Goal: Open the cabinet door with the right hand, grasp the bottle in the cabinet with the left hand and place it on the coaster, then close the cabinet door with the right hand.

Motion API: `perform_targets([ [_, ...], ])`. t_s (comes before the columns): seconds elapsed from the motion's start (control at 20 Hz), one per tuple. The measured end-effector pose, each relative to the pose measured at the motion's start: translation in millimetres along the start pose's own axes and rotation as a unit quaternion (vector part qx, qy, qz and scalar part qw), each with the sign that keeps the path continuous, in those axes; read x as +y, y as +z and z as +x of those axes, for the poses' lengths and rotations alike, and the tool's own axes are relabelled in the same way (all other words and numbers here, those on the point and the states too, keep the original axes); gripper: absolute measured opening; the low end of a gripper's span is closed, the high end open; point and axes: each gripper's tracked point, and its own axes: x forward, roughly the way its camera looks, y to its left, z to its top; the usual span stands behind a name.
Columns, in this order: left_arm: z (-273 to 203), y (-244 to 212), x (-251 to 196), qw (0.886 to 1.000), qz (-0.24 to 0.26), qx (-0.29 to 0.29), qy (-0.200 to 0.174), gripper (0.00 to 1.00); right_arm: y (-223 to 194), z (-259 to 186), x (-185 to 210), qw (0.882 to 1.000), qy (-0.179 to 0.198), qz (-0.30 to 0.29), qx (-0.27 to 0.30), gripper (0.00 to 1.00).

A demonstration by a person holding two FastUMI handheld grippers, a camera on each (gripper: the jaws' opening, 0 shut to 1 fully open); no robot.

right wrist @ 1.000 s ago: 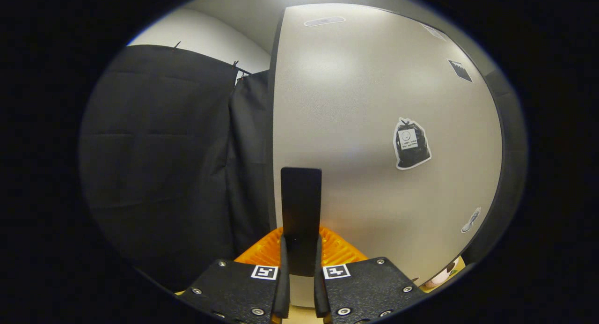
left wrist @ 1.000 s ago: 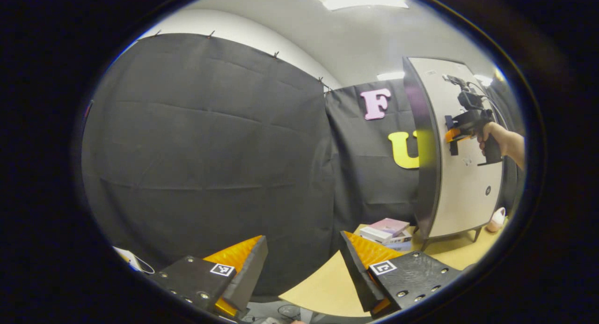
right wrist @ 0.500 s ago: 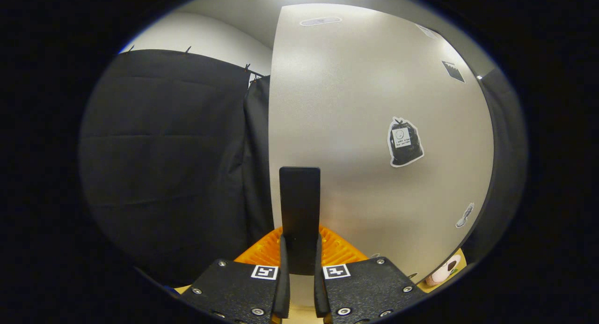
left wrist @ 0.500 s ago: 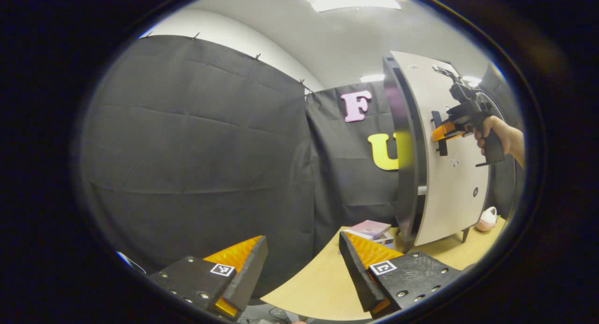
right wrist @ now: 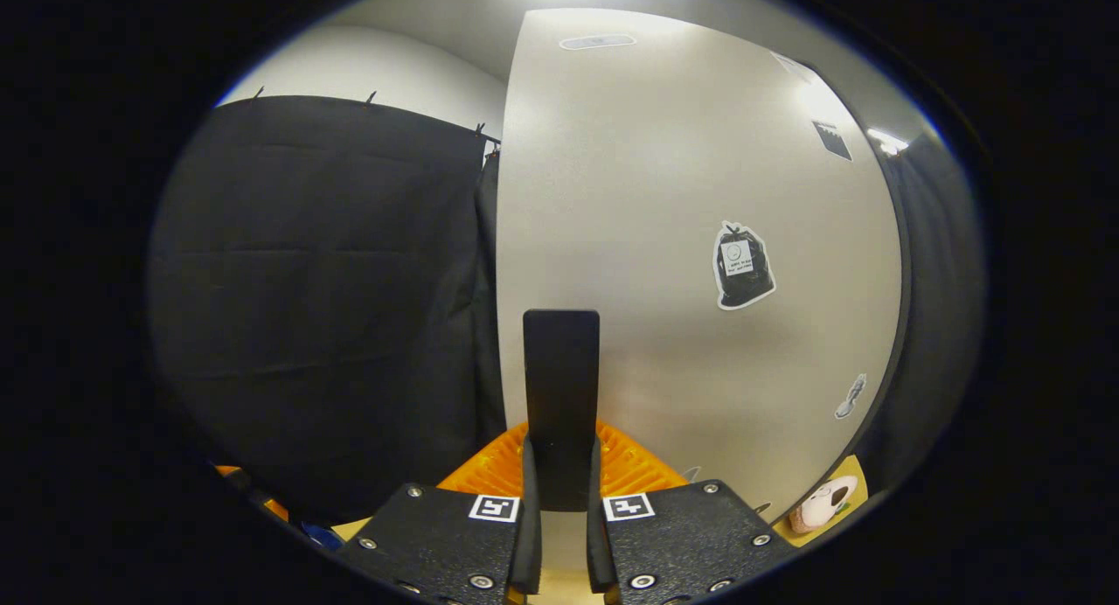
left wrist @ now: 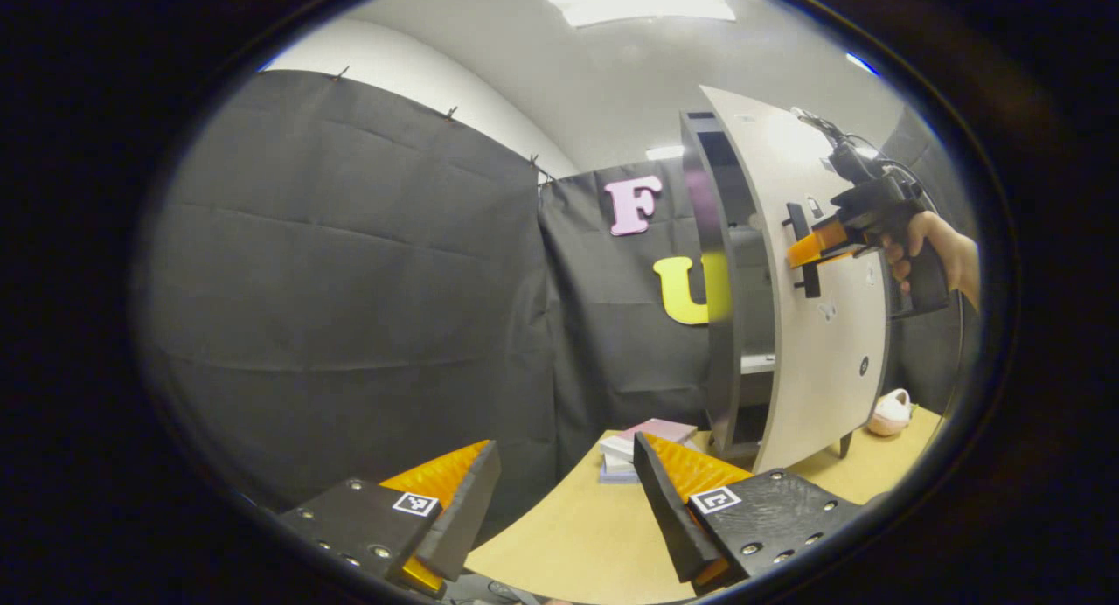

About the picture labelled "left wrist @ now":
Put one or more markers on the white cabinet shelf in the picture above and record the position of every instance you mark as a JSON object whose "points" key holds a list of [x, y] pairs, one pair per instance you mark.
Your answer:
{"points": [[759, 364]]}

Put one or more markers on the dark grey cabinet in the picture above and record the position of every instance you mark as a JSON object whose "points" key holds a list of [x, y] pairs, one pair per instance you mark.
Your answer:
{"points": [[719, 369]]}

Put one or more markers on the ceiling light panel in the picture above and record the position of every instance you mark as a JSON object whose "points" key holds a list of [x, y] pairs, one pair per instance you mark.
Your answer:
{"points": [[861, 63], [638, 0], [664, 152]]}

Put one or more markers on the white book striped spine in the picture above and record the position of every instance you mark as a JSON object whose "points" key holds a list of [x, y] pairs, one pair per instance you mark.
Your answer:
{"points": [[619, 465]]}

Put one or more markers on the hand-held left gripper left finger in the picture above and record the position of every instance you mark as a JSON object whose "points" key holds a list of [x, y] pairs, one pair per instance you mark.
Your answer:
{"points": [[468, 518]]}

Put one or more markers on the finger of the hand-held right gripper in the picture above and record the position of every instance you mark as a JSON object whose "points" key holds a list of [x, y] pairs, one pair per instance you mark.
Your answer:
{"points": [[817, 245]]}

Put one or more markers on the black backdrop cloth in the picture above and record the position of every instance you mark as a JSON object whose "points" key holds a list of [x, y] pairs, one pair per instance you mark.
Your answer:
{"points": [[350, 281]]}

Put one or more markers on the pink plush toy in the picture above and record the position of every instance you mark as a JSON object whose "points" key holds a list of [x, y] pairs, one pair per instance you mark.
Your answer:
{"points": [[889, 415]]}

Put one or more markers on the light grey cabinet door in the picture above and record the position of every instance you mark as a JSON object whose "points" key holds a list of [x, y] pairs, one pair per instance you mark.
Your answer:
{"points": [[813, 369]]}

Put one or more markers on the blue book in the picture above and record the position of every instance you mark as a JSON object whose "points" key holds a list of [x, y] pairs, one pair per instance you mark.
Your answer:
{"points": [[619, 479]]}

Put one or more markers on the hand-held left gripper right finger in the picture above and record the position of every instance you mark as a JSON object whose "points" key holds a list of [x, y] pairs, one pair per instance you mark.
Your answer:
{"points": [[669, 518]]}

